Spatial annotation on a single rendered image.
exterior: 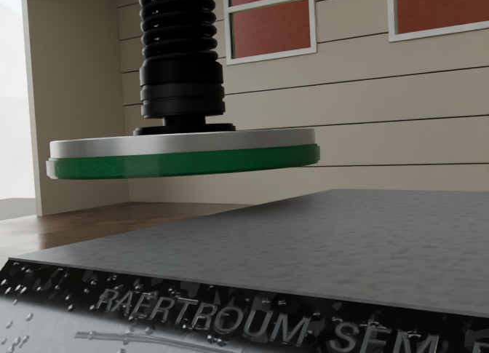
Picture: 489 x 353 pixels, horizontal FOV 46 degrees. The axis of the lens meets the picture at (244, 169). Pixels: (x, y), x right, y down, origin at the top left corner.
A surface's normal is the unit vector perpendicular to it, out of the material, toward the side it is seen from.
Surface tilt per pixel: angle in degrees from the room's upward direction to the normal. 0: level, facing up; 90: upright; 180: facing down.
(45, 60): 90
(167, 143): 90
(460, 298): 0
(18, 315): 45
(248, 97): 90
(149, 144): 90
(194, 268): 0
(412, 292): 0
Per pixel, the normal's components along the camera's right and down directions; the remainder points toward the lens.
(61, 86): 0.83, -0.01
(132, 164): -0.21, 0.06
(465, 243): -0.05, -1.00
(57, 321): -0.43, -0.65
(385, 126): -0.56, 0.07
